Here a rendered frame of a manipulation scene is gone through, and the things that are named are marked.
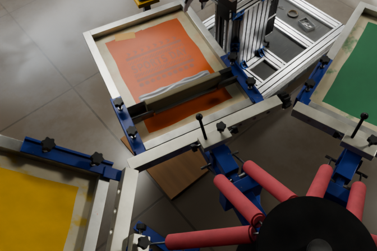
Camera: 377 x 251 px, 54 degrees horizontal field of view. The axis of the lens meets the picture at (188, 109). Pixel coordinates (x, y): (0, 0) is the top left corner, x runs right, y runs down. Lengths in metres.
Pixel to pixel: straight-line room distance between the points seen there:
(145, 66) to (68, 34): 1.81
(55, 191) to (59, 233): 0.14
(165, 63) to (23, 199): 0.93
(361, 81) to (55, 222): 1.42
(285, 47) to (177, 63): 1.34
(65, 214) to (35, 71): 2.20
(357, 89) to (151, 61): 0.97
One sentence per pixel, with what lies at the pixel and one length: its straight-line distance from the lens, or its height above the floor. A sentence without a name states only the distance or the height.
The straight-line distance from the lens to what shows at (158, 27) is 2.02.
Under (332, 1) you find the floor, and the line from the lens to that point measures 3.84.
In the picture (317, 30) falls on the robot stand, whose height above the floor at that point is 0.21.
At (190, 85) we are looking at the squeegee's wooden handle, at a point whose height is 1.06.
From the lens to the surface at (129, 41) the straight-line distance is 1.97.
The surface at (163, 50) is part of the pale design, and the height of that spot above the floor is 0.95.
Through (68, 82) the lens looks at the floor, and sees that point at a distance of 3.18.
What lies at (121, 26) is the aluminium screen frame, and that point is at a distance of 2.03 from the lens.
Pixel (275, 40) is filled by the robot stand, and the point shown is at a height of 0.21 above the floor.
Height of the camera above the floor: 2.32
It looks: 56 degrees down
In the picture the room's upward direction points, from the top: 4 degrees counter-clockwise
